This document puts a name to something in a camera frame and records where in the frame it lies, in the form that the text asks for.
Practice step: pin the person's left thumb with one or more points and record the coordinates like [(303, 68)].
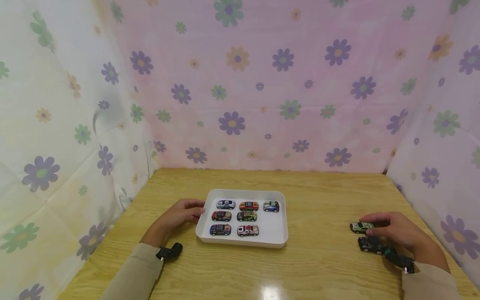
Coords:
[(195, 213)]

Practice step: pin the person's right hand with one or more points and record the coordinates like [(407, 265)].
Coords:
[(407, 233)]

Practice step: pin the group of small toy cars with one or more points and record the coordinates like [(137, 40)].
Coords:
[(246, 216)]

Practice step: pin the person's left forearm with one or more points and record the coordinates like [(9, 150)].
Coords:
[(129, 275)]

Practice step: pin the green toy car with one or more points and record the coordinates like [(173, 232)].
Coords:
[(359, 227)]

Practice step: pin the person's right index finger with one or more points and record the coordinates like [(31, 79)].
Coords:
[(374, 217)]

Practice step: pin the person's left hand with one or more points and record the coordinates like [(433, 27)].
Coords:
[(173, 218)]

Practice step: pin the person's right thumb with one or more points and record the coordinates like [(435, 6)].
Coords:
[(376, 229)]

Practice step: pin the black toy car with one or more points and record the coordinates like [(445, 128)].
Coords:
[(369, 245)]

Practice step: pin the black wrist band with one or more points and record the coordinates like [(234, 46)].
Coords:
[(170, 252), (400, 260)]

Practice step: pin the white rectangular plastic tray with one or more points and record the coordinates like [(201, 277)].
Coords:
[(273, 231)]

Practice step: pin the person's left fingers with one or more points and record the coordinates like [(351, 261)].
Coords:
[(192, 203)]

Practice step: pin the person's right forearm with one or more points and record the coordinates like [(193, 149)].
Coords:
[(431, 283)]

